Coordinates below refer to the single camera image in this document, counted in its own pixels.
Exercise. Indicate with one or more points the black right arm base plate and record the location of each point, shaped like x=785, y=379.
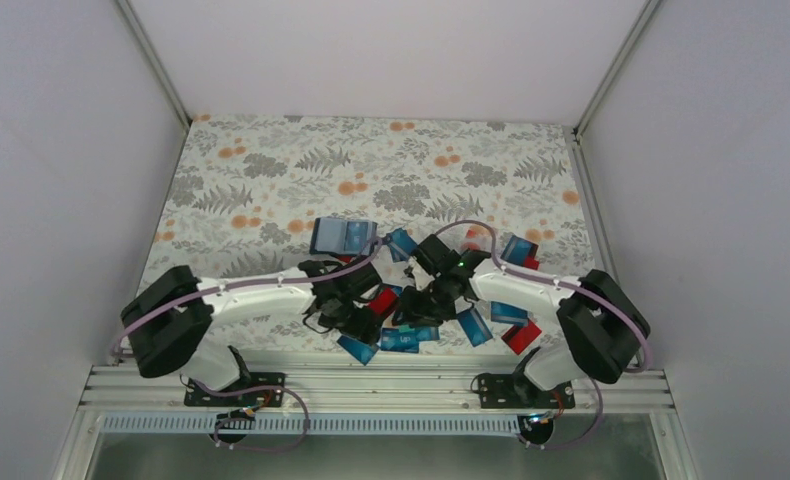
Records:
x=511, y=392

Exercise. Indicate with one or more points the aluminium rail frame front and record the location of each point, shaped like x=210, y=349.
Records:
x=327, y=382

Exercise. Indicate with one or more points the blue striped card pile centre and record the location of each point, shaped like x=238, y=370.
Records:
x=427, y=334

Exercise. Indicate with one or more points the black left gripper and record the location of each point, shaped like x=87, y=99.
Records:
x=355, y=330

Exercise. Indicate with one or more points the red card centre pile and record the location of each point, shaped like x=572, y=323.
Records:
x=386, y=301

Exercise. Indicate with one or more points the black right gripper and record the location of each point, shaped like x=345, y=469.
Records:
x=414, y=312

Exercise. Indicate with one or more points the blue card with silver stripe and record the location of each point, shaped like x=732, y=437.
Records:
x=400, y=244

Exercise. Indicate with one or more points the blue denim card holder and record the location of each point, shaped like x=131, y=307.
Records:
x=337, y=236

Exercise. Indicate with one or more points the red card lower right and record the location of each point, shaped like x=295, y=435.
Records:
x=520, y=337

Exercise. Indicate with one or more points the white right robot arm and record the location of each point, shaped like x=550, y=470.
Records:
x=602, y=329

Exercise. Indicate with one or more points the blue logo card front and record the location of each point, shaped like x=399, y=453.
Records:
x=398, y=340

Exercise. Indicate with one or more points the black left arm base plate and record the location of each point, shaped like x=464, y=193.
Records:
x=263, y=389

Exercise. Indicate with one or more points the floral patterned table mat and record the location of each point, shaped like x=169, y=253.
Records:
x=248, y=189

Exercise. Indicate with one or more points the grey slotted cable duct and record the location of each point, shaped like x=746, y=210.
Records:
x=319, y=424

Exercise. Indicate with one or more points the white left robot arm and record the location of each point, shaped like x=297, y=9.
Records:
x=168, y=323

